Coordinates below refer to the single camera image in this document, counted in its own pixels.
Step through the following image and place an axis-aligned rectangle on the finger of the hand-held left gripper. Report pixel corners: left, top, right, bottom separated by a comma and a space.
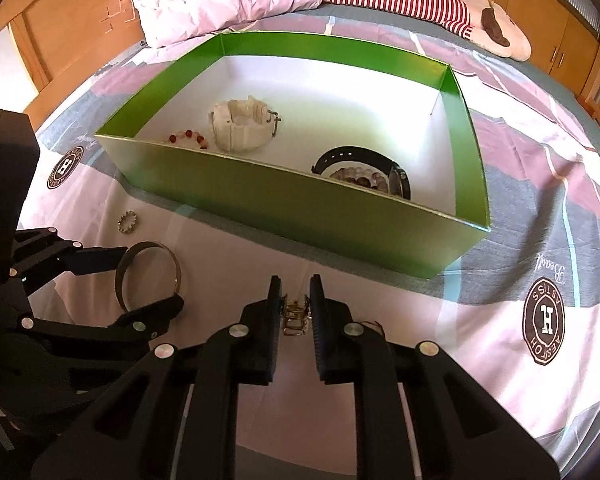
22, 293, 186, 357
10, 226, 131, 291

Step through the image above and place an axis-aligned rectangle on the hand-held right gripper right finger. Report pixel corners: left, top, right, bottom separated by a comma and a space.
309, 274, 566, 480

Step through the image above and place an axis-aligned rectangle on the green cardboard box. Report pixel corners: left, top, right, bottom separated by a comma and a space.
95, 31, 491, 280

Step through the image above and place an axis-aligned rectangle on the red white bead bracelet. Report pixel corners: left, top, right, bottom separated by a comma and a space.
168, 130, 212, 150

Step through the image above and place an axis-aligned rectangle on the black wristwatch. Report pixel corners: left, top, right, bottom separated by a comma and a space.
311, 145, 412, 202

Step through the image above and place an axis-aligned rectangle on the cream plastic wristwatch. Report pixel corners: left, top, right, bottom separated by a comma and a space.
209, 95, 282, 152

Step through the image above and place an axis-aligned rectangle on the gold metal ornament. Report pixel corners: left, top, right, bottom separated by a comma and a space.
281, 296, 312, 336

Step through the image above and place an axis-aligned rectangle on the pink brown bead bracelet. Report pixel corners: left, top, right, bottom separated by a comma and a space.
329, 167, 392, 193

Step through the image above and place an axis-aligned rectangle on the printed bed sheet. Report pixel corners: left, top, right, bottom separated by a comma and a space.
17, 7, 600, 480

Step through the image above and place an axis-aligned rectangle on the silver metal bangle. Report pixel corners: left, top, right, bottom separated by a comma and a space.
115, 241, 183, 313

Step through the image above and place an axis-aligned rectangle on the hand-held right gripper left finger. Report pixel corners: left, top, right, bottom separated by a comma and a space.
30, 275, 285, 480

